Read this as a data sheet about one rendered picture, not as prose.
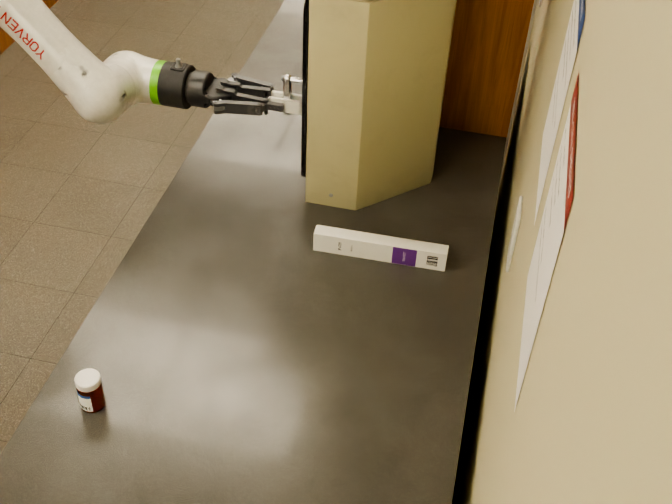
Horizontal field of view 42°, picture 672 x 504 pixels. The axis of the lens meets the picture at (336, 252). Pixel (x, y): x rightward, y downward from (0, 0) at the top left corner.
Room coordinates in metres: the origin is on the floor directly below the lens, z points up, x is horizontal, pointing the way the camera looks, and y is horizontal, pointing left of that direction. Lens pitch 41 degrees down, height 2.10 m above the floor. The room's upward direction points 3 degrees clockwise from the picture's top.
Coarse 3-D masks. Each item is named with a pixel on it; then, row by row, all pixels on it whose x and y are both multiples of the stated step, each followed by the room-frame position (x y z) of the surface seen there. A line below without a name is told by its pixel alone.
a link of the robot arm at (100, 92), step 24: (0, 0) 1.50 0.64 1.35; (24, 0) 1.52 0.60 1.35; (0, 24) 1.50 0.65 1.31; (24, 24) 1.49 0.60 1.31; (48, 24) 1.51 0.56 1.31; (24, 48) 1.49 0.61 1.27; (48, 48) 1.47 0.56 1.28; (72, 48) 1.49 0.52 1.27; (48, 72) 1.47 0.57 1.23; (72, 72) 1.46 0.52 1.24; (96, 72) 1.47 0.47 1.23; (120, 72) 1.52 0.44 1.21; (72, 96) 1.44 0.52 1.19; (96, 96) 1.43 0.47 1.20; (120, 96) 1.46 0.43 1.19; (96, 120) 1.43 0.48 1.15
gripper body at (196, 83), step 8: (192, 72) 1.58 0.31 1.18; (200, 72) 1.57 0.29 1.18; (208, 72) 1.58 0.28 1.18; (192, 80) 1.55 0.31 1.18; (200, 80) 1.55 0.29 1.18; (208, 80) 1.56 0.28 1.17; (216, 80) 1.59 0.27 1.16; (192, 88) 1.54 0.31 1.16; (200, 88) 1.54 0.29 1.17; (208, 88) 1.56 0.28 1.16; (232, 88) 1.56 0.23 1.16; (192, 96) 1.54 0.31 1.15; (200, 96) 1.53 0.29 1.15; (208, 96) 1.53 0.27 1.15; (216, 96) 1.53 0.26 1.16; (224, 96) 1.53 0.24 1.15; (192, 104) 1.54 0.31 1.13; (200, 104) 1.54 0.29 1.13; (208, 104) 1.56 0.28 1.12
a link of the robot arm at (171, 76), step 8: (168, 64) 1.59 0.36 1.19; (176, 64) 1.58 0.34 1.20; (184, 64) 1.59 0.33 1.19; (160, 72) 1.56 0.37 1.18; (168, 72) 1.56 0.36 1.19; (176, 72) 1.56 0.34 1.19; (184, 72) 1.56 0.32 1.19; (160, 80) 1.55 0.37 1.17; (168, 80) 1.55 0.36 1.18; (176, 80) 1.55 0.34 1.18; (184, 80) 1.55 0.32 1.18; (160, 88) 1.54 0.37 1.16; (168, 88) 1.54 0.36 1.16; (176, 88) 1.54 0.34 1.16; (184, 88) 1.55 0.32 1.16; (160, 96) 1.54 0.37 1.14; (168, 96) 1.54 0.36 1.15; (176, 96) 1.53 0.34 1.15; (184, 96) 1.54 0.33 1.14; (168, 104) 1.55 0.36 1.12; (176, 104) 1.54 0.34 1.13; (184, 104) 1.54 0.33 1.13
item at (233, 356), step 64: (256, 64) 2.05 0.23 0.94; (256, 128) 1.75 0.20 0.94; (448, 128) 1.79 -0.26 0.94; (192, 192) 1.49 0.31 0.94; (256, 192) 1.50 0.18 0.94; (448, 192) 1.53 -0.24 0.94; (128, 256) 1.27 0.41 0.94; (192, 256) 1.28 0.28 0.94; (256, 256) 1.29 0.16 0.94; (320, 256) 1.30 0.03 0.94; (448, 256) 1.32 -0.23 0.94; (128, 320) 1.10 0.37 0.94; (192, 320) 1.11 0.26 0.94; (256, 320) 1.12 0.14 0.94; (320, 320) 1.13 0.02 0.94; (384, 320) 1.13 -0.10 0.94; (448, 320) 1.14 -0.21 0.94; (64, 384) 0.95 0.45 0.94; (128, 384) 0.95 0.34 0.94; (192, 384) 0.96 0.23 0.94; (256, 384) 0.97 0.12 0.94; (320, 384) 0.97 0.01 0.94; (384, 384) 0.98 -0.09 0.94; (448, 384) 0.99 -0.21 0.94; (64, 448) 0.82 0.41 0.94; (128, 448) 0.82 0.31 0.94; (192, 448) 0.83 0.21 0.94; (256, 448) 0.84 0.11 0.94; (320, 448) 0.84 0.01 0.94; (384, 448) 0.85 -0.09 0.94; (448, 448) 0.85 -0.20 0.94
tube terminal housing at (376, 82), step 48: (336, 0) 1.46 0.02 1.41; (384, 0) 1.47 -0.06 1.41; (432, 0) 1.53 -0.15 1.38; (336, 48) 1.46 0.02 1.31; (384, 48) 1.48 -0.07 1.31; (432, 48) 1.54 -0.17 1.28; (336, 96) 1.46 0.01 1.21; (384, 96) 1.48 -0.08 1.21; (432, 96) 1.55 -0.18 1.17; (336, 144) 1.46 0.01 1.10; (384, 144) 1.49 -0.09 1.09; (432, 144) 1.56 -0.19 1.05; (336, 192) 1.46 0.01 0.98; (384, 192) 1.49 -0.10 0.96
